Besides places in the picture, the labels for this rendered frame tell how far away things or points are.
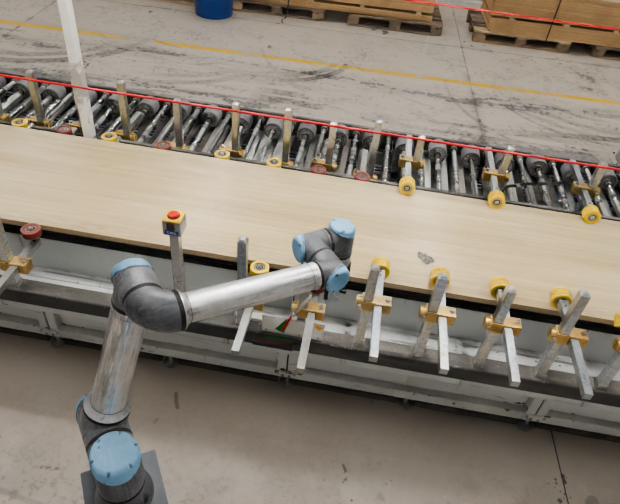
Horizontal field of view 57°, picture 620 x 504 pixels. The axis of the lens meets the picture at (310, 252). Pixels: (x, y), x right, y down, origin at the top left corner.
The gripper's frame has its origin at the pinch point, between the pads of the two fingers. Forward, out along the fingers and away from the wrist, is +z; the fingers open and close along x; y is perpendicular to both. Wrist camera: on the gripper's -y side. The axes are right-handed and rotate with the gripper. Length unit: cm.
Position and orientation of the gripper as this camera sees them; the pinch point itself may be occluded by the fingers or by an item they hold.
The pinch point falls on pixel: (324, 300)
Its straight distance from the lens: 214.1
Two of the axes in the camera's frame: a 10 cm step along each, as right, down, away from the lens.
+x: 1.6, -6.3, 7.6
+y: 9.8, 1.8, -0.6
